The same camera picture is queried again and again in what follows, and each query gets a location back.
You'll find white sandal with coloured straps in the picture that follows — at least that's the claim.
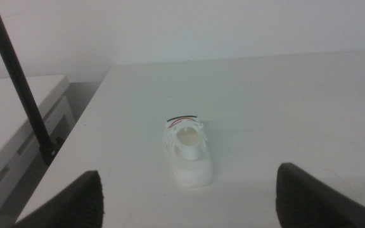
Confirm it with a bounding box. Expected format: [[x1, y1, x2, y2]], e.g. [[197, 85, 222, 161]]
[[162, 115, 214, 189]]

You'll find white side table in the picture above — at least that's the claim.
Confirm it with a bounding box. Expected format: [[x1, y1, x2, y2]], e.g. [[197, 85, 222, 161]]
[[0, 74, 76, 228]]

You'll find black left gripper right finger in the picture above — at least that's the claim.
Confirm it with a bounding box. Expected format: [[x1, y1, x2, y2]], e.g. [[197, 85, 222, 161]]
[[275, 162, 365, 228]]

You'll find black table clamp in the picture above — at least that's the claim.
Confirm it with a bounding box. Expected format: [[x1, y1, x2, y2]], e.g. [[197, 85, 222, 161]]
[[39, 136, 65, 167]]

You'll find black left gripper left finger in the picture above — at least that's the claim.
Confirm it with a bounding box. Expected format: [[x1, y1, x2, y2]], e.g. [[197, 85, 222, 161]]
[[13, 170, 105, 228]]

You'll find black stand pole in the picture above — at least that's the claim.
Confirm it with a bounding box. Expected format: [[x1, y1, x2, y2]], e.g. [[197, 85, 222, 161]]
[[0, 0, 53, 149]]

